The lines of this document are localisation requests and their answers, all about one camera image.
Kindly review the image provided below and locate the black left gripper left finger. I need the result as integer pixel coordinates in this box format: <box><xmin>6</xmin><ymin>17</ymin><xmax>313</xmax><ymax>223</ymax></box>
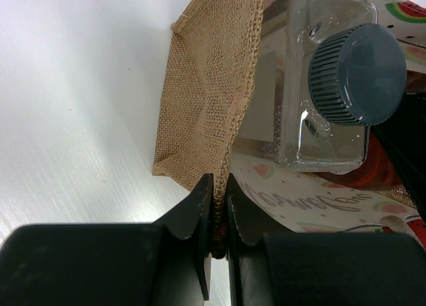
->
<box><xmin>1</xmin><ymin>174</ymin><xmax>213</xmax><ymax>305</ymax></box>

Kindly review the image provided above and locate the burlap watermelon canvas bag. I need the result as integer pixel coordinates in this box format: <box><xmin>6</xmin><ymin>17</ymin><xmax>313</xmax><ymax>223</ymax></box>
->
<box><xmin>152</xmin><ymin>0</ymin><xmax>425</xmax><ymax>258</ymax></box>

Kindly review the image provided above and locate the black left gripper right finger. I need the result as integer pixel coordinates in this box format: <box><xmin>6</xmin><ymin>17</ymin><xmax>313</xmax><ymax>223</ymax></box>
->
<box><xmin>226</xmin><ymin>177</ymin><xmax>425</xmax><ymax>305</ymax></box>

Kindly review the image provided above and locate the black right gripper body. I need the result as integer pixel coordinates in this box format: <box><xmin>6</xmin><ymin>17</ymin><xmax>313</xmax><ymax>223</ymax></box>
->
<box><xmin>371</xmin><ymin>92</ymin><xmax>425</xmax><ymax>208</ymax></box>

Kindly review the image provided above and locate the clear bottle grey cap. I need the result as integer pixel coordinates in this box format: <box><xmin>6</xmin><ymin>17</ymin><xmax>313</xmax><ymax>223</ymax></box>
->
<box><xmin>232</xmin><ymin>0</ymin><xmax>407</xmax><ymax>174</ymax></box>

